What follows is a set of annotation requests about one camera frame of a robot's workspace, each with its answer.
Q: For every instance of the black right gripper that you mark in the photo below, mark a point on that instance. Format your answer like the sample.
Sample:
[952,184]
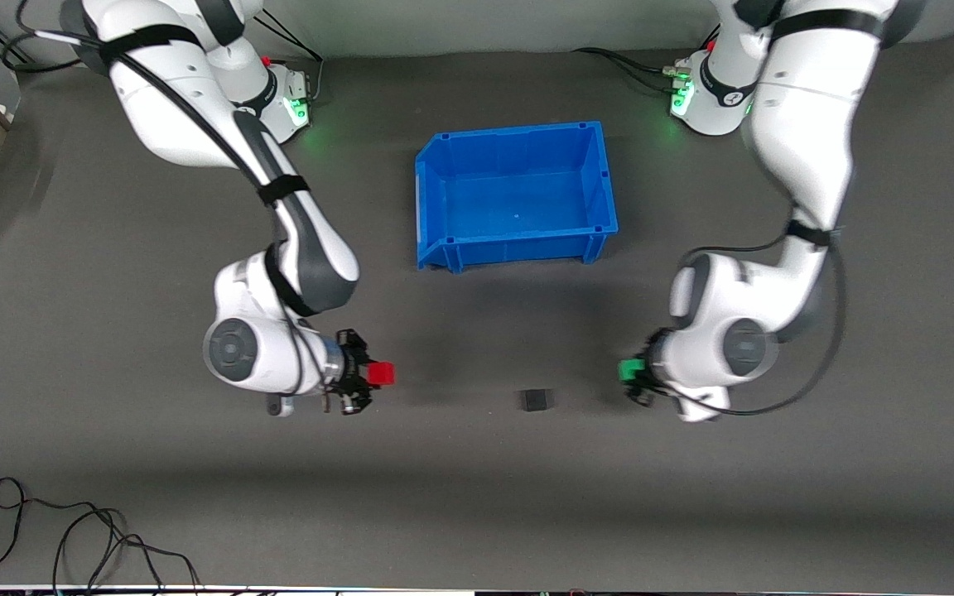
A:
[350,365]

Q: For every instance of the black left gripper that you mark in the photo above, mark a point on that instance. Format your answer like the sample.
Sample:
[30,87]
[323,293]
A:
[648,370]

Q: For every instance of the green cube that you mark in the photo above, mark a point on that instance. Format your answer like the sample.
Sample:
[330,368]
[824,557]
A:
[629,369]

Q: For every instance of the red cube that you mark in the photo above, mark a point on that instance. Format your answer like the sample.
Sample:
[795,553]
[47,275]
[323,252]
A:
[381,374]

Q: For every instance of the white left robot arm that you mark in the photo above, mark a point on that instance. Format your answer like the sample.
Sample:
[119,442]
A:
[800,124]

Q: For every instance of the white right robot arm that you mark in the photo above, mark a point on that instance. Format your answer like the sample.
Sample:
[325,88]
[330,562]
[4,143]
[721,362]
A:
[171,116]

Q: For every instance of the black cube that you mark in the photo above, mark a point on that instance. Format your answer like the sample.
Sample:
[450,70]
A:
[534,401]

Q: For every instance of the blue plastic bin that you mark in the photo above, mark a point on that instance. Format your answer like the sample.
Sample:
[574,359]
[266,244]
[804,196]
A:
[518,199]

